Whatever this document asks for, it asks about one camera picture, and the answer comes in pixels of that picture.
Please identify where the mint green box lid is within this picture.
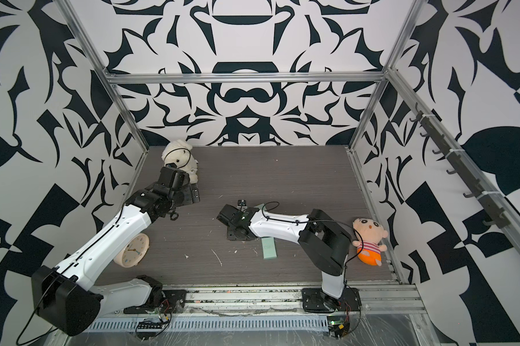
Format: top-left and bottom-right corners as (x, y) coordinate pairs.
(261, 237), (277, 260)

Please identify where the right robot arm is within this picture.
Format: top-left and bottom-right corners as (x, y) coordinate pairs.
(217, 204), (352, 300)

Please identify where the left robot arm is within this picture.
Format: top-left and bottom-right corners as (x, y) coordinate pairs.
(31, 164), (199, 336)

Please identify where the white plush bunny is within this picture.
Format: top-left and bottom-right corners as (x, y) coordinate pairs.
(161, 139), (198, 184)

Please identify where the beige round clock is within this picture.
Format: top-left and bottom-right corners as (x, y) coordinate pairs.
(114, 233), (150, 268)

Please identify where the left electronics board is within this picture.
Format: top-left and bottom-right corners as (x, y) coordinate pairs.
(134, 320), (170, 340)

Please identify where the electronics board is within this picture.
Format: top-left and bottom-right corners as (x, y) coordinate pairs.
(326, 315), (350, 339)
(134, 320), (170, 340)

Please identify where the orange plush doll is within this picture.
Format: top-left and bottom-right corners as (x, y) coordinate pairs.
(352, 218), (389, 266)

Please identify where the right electronics board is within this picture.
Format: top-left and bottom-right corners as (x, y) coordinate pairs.
(326, 315), (350, 339)

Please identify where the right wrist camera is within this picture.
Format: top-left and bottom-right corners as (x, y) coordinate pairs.
(238, 199), (247, 210)

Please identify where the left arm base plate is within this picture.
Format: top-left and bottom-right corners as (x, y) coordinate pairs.
(123, 289), (187, 314)

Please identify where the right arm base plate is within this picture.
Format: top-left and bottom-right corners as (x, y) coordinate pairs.
(301, 286), (362, 314)

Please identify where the wall hook rack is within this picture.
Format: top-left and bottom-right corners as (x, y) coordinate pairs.
(411, 102), (512, 229)

